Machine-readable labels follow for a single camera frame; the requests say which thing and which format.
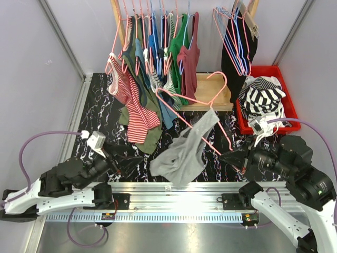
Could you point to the red white striped tank top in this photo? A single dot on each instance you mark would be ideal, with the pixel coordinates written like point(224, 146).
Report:
point(125, 90)

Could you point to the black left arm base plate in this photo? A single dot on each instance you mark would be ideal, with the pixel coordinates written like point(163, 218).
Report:
point(121, 201)

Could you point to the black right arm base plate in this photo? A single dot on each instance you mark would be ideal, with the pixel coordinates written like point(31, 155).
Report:
point(232, 202)

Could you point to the purple black striped tank top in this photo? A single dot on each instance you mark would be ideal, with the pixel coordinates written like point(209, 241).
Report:
point(262, 82)

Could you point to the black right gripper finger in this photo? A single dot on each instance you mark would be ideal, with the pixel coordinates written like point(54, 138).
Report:
point(236, 163)
point(235, 155)

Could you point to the green white striped tank top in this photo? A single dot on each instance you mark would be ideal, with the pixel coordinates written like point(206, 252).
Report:
point(169, 85)

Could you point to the black garment on rack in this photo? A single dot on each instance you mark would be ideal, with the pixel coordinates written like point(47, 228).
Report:
point(234, 81)

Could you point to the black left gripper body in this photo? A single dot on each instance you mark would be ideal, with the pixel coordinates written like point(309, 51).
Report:
point(100, 165)

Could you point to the black white wide-striped top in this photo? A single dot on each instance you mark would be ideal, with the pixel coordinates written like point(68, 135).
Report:
point(258, 102)

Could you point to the maroon tank top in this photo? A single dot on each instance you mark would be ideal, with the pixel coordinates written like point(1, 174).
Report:
point(189, 58)

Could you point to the white plain tank top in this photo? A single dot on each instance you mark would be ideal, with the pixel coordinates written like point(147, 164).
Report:
point(271, 124)

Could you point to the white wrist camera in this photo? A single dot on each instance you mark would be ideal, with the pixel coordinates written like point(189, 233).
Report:
point(261, 128)
point(95, 141)

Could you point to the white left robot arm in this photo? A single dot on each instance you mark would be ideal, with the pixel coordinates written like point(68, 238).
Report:
point(70, 184)

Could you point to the olive green tank top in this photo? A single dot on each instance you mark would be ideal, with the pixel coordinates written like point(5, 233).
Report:
point(129, 58)

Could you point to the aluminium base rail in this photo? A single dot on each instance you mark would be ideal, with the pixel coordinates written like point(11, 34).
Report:
point(194, 198)

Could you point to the wooden clothes rack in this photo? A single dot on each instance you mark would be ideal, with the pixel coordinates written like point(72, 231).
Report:
point(248, 10)

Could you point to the white slotted cable duct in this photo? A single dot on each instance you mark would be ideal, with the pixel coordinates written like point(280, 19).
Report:
point(145, 217)

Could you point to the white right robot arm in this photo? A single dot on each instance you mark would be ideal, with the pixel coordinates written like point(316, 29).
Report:
point(310, 187)

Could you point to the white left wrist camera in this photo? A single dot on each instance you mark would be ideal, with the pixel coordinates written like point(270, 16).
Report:
point(95, 141)

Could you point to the light blue tank top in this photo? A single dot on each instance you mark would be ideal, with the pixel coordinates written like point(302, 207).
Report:
point(151, 82)

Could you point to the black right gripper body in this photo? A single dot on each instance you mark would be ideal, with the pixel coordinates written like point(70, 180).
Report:
point(265, 158)

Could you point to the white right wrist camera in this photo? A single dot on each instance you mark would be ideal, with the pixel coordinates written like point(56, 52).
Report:
point(261, 128)

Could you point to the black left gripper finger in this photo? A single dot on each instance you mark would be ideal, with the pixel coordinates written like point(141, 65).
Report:
point(116, 149)
point(127, 165)

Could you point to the grey tank top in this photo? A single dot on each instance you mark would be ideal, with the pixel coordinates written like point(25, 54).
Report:
point(182, 162)

